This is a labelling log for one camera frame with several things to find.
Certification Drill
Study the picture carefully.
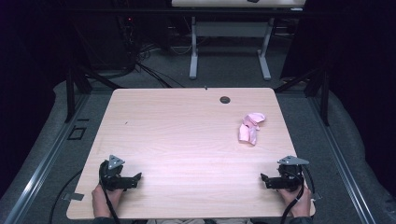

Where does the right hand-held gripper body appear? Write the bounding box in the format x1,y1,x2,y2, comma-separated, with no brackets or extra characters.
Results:
268,155,310,192

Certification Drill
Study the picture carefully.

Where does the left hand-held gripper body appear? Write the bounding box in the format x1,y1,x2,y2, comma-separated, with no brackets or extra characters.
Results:
98,154,135,192

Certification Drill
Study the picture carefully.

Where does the person's left hand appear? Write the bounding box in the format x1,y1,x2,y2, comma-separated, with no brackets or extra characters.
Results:
91,183,124,218

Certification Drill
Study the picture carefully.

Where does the person's right hand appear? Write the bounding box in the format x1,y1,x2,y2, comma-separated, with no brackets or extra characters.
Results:
276,186,313,218

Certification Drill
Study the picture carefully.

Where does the crumpled pink cloth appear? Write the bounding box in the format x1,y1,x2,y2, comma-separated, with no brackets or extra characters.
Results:
237,112,267,147

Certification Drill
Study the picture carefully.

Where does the white desk with metal legs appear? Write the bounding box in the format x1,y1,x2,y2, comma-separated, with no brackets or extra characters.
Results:
170,0,307,81

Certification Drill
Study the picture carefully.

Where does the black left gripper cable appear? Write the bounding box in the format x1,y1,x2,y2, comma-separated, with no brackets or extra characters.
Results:
98,161,121,224

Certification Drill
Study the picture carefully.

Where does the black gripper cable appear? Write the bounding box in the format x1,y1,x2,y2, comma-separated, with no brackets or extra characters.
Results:
279,164,316,224
98,161,121,224

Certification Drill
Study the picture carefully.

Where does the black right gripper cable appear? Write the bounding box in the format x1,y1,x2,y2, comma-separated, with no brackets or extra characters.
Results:
279,164,316,224

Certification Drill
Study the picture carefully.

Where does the silver aluminium floor rail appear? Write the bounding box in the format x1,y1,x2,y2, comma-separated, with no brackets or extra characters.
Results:
2,92,92,224
306,94,378,224

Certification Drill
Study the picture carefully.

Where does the black cable on floor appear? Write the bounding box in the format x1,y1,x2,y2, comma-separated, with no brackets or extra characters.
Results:
49,168,84,224

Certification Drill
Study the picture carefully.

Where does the black metal frame stand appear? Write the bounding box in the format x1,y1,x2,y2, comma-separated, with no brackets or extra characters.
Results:
64,8,125,124
274,12,331,127

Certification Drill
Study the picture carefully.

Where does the bundle of black floor cables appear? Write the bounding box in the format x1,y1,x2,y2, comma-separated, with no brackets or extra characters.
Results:
118,12,188,90

